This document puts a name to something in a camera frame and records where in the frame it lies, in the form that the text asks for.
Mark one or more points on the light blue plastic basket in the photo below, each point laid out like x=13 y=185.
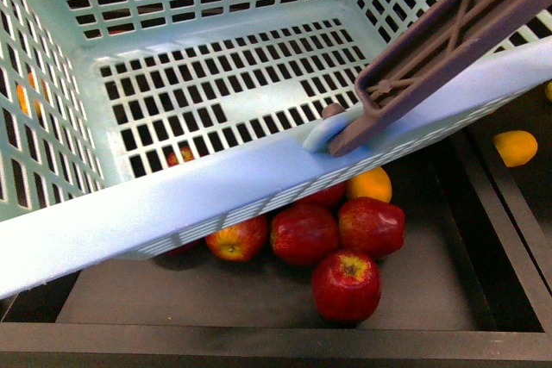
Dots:
x=130 y=127

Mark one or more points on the grey basket handle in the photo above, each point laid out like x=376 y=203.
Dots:
x=443 y=42

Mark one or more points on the yellow lemon by apples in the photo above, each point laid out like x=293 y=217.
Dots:
x=374 y=183

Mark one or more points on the yellow lemon left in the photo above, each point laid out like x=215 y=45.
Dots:
x=516 y=147

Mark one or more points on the black lemon tray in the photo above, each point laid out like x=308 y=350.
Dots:
x=524 y=190

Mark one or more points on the red apple middle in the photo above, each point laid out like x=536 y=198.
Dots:
x=304 y=234

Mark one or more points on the red yellow apple left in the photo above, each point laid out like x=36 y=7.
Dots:
x=240 y=242

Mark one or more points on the red apple right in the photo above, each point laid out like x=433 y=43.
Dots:
x=369 y=225

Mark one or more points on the red apple front centre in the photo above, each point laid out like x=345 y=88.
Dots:
x=346 y=287

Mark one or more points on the black apple tray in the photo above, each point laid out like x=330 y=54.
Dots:
x=464 y=291

